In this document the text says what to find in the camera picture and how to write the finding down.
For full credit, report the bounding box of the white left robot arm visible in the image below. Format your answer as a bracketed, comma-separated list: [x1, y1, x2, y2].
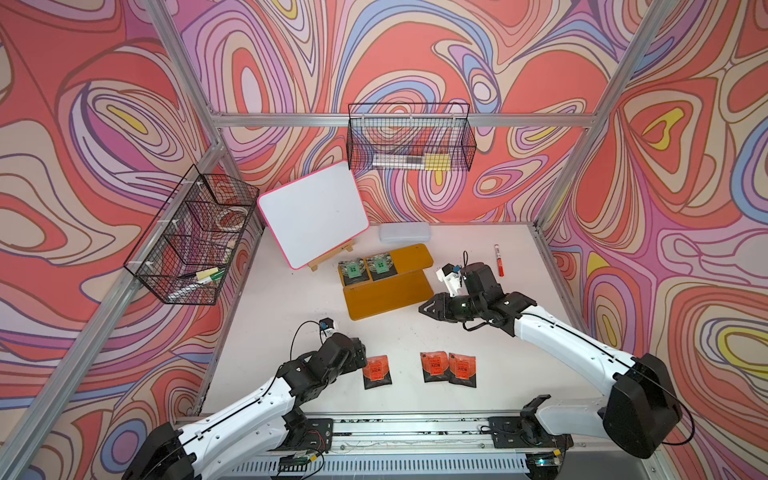
[122, 332, 367, 479]

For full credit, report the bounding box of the red tea bag middle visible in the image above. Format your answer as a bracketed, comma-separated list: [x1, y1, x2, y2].
[420, 351, 450, 383]

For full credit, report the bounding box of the green tea bag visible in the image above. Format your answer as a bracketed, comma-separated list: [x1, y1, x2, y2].
[366, 252, 397, 281]
[338, 258, 370, 287]

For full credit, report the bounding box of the red marker pen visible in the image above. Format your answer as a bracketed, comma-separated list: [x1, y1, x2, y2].
[494, 244, 505, 277]

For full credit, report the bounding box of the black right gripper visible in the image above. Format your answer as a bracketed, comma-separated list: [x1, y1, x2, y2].
[419, 292, 485, 322]

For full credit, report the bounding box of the wooden whiteboard easel stand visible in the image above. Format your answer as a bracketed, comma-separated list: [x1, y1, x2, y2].
[307, 239, 355, 272]

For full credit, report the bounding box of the yellow wooden two-tier shelf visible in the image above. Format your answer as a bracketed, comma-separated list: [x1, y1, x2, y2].
[343, 243, 434, 321]

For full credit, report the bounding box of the black wire basket left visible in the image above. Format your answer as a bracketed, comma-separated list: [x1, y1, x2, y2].
[123, 166, 260, 306]

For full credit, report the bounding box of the yellow sticky notes block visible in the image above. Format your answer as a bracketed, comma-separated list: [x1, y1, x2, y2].
[423, 153, 452, 171]

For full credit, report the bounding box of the red tea bag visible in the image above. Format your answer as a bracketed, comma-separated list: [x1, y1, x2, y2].
[420, 351, 450, 383]
[449, 353, 477, 388]
[363, 355, 392, 390]

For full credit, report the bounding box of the red tea bag left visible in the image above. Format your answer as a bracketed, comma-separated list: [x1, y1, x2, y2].
[363, 355, 392, 390]

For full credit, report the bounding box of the black wire basket back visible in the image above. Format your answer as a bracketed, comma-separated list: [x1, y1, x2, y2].
[346, 100, 477, 173]

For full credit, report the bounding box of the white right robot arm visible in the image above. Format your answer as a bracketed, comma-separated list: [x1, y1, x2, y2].
[418, 262, 691, 459]

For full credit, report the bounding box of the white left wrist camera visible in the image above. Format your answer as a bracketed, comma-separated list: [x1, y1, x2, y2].
[318, 318, 336, 340]

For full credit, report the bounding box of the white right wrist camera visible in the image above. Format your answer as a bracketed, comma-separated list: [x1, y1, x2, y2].
[436, 263, 463, 297]

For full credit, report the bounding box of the tape roll in basket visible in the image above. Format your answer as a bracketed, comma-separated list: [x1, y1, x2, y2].
[214, 206, 248, 233]

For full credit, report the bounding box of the pink framed whiteboard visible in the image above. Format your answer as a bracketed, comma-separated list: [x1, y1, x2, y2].
[257, 161, 370, 270]

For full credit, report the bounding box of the black wire basket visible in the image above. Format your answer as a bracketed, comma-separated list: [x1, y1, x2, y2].
[346, 100, 477, 173]
[123, 166, 260, 306]

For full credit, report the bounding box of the red tea bag right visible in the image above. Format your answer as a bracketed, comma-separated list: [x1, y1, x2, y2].
[449, 353, 477, 388]

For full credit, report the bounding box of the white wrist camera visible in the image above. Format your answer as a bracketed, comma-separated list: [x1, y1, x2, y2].
[318, 318, 336, 340]
[436, 263, 463, 297]

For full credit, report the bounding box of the white plastic pencil case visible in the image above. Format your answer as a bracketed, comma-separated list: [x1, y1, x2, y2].
[379, 222, 431, 243]

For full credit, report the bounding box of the green marker in basket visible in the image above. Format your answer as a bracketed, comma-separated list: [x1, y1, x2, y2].
[178, 266, 226, 284]

